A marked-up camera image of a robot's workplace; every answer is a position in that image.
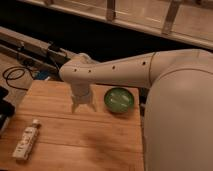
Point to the white labelled bottle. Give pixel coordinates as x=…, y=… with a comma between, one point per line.
x=25, y=145

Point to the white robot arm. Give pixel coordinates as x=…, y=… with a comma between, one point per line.
x=178, y=121

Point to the black device at left edge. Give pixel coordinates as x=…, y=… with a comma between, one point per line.
x=6, y=108

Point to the green ceramic bowl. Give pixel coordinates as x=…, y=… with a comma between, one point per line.
x=119, y=100

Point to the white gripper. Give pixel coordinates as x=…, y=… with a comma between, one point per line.
x=81, y=94

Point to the black clamp on rail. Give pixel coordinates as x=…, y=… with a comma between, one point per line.
x=56, y=52

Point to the grey metal rail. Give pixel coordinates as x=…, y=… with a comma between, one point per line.
x=24, y=46

